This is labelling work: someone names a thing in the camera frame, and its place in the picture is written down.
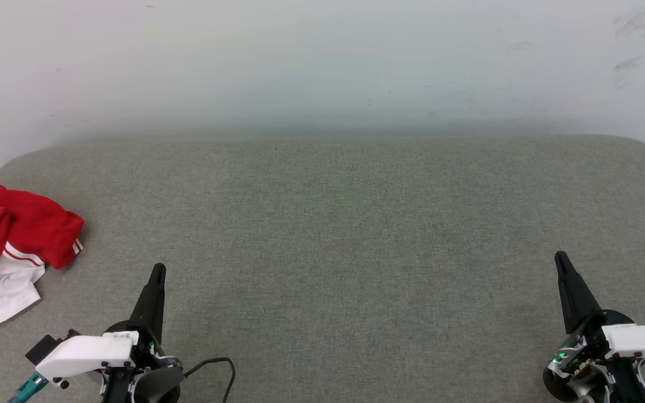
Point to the teal left camera connector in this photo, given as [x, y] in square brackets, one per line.
[30, 386]

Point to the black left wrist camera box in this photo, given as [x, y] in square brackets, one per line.
[42, 350]

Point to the red and white basketball jersey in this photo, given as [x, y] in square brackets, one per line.
[26, 224]

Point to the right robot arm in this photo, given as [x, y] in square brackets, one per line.
[625, 386]

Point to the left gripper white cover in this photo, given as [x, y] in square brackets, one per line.
[84, 355]

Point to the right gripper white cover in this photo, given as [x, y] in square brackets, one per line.
[636, 341]

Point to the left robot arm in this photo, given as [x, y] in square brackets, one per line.
[157, 386]

